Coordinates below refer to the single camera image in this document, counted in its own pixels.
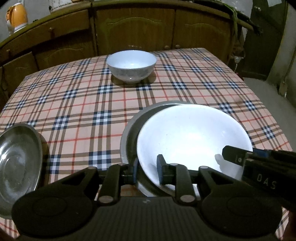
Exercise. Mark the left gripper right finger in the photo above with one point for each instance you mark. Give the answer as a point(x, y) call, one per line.
point(179, 176)

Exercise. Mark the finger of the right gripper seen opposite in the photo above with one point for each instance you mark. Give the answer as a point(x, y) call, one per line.
point(235, 155)

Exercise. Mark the large steel plate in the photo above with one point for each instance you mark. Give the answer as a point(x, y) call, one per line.
point(128, 147)

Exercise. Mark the orange electric kettle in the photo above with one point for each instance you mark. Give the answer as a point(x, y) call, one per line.
point(16, 17)

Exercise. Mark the small steel bowl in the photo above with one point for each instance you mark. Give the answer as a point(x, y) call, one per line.
point(21, 164)

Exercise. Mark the wide white ceramic bowl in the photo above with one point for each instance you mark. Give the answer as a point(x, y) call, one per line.
point(192, 135)

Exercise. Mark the green cloth on cabinet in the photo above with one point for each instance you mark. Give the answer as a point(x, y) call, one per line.
point(238, 49)

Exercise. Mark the brown wooden cabinet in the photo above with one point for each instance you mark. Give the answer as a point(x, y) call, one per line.
point(104, 27)

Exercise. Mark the plaid tablecloth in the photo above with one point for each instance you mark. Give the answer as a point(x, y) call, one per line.
point(80, 111)

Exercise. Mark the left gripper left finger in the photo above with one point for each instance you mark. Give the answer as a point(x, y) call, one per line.
point(114, 178)

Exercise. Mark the dark wooden door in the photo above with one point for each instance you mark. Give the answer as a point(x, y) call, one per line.
point(261, 45)

